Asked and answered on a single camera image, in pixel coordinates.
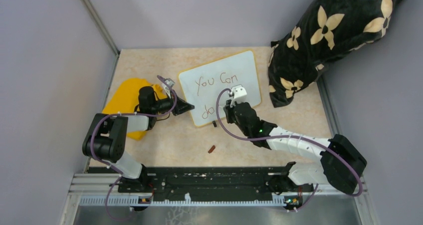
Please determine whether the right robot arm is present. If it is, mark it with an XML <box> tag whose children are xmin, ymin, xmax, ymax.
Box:
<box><xmin>223</xmin><ymin>100</ymin><xmax>367</xmax><ymax>197</ymax></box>

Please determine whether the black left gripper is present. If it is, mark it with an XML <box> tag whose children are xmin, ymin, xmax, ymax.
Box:
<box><xmin>152</xmin><ymin>89</ymin><xmax>195</xmax><ymax>116</ymax></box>

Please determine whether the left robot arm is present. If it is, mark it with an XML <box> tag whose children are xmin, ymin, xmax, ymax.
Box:
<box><xmin>82</xmin><ymin>86</ymin><xmax>195</xmax><ymax>192</ymax></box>

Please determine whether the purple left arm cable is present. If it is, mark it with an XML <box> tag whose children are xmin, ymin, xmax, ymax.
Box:
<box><xmin>90</xmin><ymin>75</ymin><xmax>178</xmax><ymax>222</ymax></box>

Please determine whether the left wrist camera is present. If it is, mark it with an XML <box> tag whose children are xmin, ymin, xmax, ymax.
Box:
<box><xmin>164</xmin><ymin>78</ymin><xmax>175</xmax><ymax>89</ymax></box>

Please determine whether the yellow framed whiteboard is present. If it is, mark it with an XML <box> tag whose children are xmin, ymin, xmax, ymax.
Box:
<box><xmin>178</xmin><ymin>50</ymin><xmax>262</xmax><ymax>127</ymax></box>

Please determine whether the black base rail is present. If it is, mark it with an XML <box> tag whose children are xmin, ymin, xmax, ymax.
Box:
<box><xmin>71</xmin><ymin>166</ymin><xmax>368</xmax><ymax>211</ymax></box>

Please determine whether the aluminium corner post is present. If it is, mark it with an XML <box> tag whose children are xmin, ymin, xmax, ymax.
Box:
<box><xmin>81</xmin><ymin>0</ymin><xmax>120</xmax><ymax>56</ymax></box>

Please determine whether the brown marker cap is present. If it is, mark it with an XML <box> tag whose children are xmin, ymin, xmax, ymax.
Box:
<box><xmin>208</xmin><ymin>145</ymin><xmax>216</xmax><ymax>154</ymax></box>

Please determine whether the black floral pillow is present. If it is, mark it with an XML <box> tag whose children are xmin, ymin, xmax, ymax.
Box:
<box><xmin>267</xmin><ymin>0</ymin><xmax>403</xmax><ymax>108</ymax></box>

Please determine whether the yellow cloth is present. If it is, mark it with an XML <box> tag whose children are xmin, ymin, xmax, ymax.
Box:
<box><xmin>102</xmin><ymin>78</ymin><xmax>166</xmax><ymax>141</ymax></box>

